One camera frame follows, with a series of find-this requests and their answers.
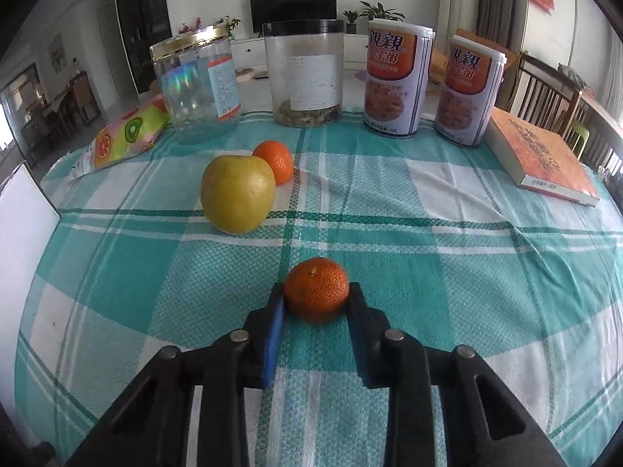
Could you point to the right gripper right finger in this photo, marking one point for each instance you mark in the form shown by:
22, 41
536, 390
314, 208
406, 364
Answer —
387, 357

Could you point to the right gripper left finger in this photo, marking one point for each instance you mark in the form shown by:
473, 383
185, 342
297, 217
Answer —
245, 358

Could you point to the small orange tangerine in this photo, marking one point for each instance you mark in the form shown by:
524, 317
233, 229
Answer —
316, 290

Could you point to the yellow green apple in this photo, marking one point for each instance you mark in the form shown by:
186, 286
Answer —
237, 193

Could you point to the teal plaid tablecloth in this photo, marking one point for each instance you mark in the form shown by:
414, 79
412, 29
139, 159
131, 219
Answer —
175, 246

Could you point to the orange book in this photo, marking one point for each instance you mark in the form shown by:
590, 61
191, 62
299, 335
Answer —
538, 160

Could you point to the fruit print snack bag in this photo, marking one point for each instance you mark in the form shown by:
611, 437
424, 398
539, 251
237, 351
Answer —
132, 134

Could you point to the white cardboard box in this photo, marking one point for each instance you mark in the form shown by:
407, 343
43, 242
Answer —
28, 221

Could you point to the right red white can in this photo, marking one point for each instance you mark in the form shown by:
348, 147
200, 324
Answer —
466, 103

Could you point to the red white can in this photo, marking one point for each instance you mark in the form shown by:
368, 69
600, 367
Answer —
466, 103
397, 76

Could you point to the gold lid clear jar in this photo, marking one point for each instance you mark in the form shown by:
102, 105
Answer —
197, 79

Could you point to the dining table with chairs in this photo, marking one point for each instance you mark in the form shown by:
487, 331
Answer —
51, 122

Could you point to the left red white can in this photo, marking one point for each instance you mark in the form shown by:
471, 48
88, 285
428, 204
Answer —
397, 76

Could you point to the wooden chair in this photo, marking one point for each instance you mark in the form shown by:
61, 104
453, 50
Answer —
544, 97

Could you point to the black lid clear jar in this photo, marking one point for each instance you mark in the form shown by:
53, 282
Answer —
305, 68

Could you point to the red flower vase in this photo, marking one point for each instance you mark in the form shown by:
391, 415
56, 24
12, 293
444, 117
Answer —
191, 27

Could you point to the green plant by flowers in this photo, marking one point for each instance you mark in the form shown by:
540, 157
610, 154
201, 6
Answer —
230, 23

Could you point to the green potted plant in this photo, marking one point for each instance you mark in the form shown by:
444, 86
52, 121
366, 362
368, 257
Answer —
379, 11

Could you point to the black television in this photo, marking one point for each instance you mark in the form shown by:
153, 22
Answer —
268, 11

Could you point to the black glass cabinet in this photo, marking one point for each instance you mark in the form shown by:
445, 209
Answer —
142, 23

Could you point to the grey curtain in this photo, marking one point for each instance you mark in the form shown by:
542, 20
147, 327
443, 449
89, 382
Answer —
503, 22

